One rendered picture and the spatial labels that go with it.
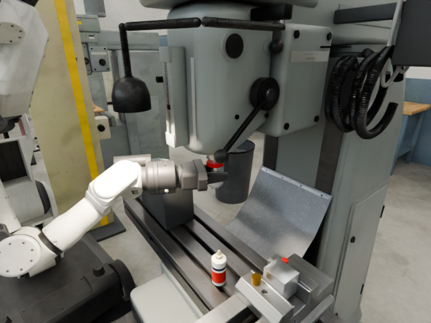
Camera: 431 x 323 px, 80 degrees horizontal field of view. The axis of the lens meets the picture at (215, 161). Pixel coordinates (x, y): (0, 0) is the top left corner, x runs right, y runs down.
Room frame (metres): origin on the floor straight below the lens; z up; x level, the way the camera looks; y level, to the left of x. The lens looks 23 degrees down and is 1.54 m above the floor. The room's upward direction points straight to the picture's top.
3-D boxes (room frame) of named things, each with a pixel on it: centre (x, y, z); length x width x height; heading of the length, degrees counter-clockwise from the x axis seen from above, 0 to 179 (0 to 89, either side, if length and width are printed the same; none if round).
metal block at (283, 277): (0.44, -0.15, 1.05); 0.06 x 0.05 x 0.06; 37
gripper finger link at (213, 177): (0.61, 0.00, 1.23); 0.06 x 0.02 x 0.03; 102
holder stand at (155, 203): (0.88, 0.20, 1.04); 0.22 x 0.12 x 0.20; 37
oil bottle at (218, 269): (0.54, -0.01, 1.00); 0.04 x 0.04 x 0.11
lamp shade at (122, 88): (0.51, 0.16, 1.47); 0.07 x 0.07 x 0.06
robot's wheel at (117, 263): (0.95, 0.47, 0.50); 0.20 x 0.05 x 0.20; 46
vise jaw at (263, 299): (0.41, -0.11, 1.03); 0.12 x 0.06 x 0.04; 37
